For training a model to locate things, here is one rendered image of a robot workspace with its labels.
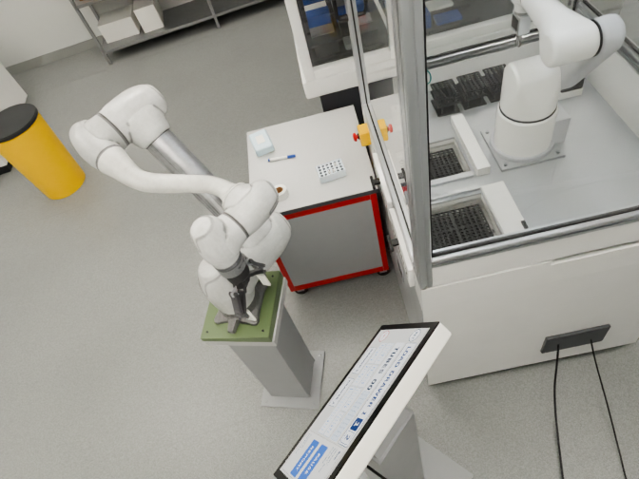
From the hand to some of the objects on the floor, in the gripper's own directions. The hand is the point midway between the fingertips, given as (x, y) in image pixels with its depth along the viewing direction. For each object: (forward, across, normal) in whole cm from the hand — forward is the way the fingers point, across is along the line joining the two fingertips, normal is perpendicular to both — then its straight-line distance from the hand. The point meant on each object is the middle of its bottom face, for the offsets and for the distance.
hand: (259, 299), depth 157 cm
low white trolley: (+97, +87, +26) cm, 133 cm away
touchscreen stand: (+100, -30, -38) cm, 110 cm away
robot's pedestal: (+96, +4, +22) cm, 98 cm away
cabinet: (+103, +80, -64) cm, 146 cm away
